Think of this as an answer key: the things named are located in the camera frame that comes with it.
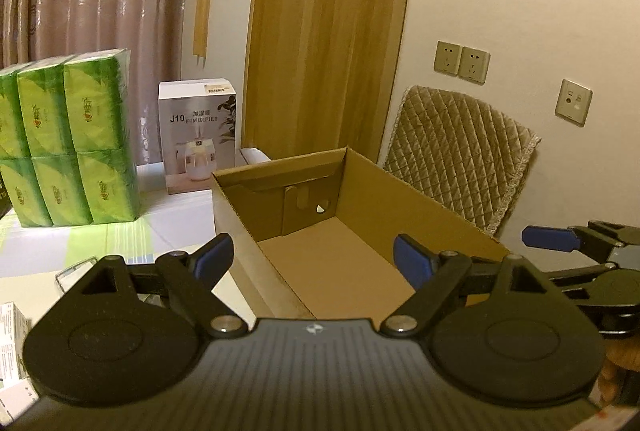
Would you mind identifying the brown cardboard box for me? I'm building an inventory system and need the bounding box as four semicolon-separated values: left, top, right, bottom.
210;146;513;319

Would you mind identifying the clear plastic packet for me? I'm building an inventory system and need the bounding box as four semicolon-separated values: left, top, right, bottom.
54;256;98;294

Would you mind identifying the white medicine box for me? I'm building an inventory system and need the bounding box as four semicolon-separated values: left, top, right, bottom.
0;302;42;419

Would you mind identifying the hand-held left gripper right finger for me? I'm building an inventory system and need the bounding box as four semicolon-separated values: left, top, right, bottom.
381;233;576;338

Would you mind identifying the person's right hand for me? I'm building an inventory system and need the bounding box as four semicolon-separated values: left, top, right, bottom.
597;343;640;407

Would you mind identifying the beige data wall socket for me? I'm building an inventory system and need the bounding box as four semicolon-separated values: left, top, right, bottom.
555;79;593;128

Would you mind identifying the green tissue multipack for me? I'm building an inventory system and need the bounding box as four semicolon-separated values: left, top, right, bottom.
0;48;142;228

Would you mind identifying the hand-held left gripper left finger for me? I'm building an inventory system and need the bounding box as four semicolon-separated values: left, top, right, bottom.
55;233;249;338

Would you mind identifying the white humidifier box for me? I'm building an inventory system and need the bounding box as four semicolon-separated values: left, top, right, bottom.
158;80;238;196

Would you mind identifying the wooden door panel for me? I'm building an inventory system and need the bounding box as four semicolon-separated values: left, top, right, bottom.
242;0;418;162

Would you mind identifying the beige quilted chair cushion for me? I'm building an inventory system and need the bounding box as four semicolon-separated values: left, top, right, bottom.
382;86;542;239

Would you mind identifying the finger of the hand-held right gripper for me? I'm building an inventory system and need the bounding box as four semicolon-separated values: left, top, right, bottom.
542;262;621;301
521;220;640;262

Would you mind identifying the white flat box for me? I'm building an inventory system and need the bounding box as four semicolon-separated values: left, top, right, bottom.
239;147;274;169

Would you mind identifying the checked cloth covered desktop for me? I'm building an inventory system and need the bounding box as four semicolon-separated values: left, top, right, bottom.
0;160;261;419

